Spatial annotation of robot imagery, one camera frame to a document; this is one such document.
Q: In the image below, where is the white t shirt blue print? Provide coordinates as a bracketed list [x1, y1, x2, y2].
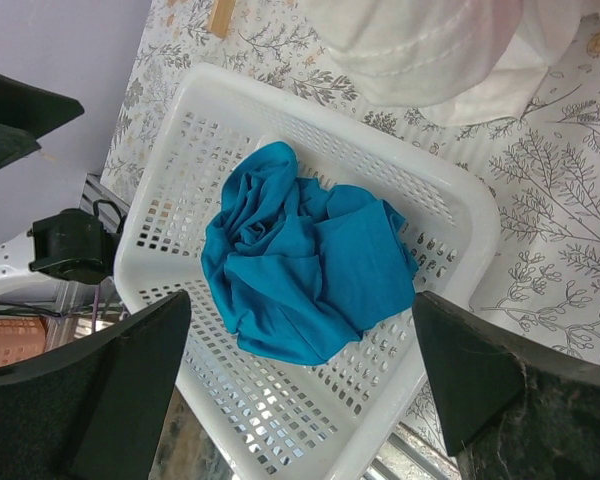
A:
[299, 0, 600, 126]

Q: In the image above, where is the wooden clothes rack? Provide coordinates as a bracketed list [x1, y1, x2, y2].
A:
[207, 0, 236, 38]

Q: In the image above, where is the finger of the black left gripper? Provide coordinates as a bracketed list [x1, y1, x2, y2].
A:
[0, 124, 41, 170]
[0, 74, 85, 139]

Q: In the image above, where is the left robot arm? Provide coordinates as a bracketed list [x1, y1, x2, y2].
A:
[0, 74, 126, 296]

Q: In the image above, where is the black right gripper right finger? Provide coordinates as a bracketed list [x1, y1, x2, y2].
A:
[412, 291, 600, 479]

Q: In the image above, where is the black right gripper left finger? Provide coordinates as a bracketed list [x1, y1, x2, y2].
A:
[0, 290, 191, 479]

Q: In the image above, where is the aluminium rail with cable duct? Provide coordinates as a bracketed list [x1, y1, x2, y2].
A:
[79, 174, 129, 234]

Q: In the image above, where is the white plastic laundry basket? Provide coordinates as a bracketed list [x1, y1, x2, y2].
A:
[114, 64, 500, 479]

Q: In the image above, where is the floral tablecloth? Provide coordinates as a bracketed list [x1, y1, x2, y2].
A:
[99, 0, 600, 451]

